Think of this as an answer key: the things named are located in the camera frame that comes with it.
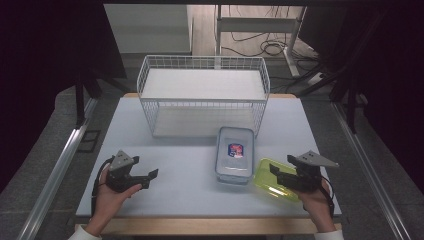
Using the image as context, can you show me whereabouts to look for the white wire rack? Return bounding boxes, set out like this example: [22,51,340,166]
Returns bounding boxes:
[136,54,271,139]

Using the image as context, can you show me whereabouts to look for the person's right hand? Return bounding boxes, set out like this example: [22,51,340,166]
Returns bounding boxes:
[297,181,334,223]

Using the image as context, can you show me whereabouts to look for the clear container with blue lid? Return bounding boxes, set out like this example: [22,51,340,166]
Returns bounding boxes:
[214,126,256,186]

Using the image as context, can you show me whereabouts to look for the black stand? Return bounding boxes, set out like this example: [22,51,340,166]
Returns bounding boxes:
[74,74,103,130]

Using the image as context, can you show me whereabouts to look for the white power strip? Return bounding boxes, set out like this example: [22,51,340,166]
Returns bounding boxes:
[307,71,325,86]

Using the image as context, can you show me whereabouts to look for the white cabinet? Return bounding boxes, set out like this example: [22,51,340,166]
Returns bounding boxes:
[103,3,194,56]

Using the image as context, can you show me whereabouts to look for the person's left hand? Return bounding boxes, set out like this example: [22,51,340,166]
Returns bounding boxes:
[93,166,143,224]

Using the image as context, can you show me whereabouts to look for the black floor bracket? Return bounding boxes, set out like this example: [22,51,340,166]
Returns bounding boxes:
[77,129,102,154]

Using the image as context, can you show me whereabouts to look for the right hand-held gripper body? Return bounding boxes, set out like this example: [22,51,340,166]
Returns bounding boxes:
[278,150,340,193]

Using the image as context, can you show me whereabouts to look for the white metal desk frame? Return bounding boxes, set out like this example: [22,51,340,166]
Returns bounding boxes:
[214,4,308,78]

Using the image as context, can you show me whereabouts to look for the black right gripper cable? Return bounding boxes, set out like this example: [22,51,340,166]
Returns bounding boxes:
[318,176,336,218]

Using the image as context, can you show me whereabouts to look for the aluminium rail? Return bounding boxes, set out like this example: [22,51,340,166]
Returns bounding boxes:
[331,101,413,240]
[16,98,99,240]

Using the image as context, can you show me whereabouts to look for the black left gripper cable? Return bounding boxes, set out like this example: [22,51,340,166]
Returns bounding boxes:
[90,156,115,214]

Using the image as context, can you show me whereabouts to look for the black curtain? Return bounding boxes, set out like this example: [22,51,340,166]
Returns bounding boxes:
[298,0,424,196]
[0,0,128,194]

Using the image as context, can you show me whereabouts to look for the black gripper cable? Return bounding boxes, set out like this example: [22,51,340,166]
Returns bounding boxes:
[318,176,336,218]
[90,156,115,214]

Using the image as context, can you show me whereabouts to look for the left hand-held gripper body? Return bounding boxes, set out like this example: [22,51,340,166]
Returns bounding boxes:
[105,149,141,194]

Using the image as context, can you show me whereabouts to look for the green plastic container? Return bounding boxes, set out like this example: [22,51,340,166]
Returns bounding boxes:
[252,157,303,203]

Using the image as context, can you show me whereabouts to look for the black floor cables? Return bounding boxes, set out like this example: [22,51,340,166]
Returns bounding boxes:
[221,5,323,58]

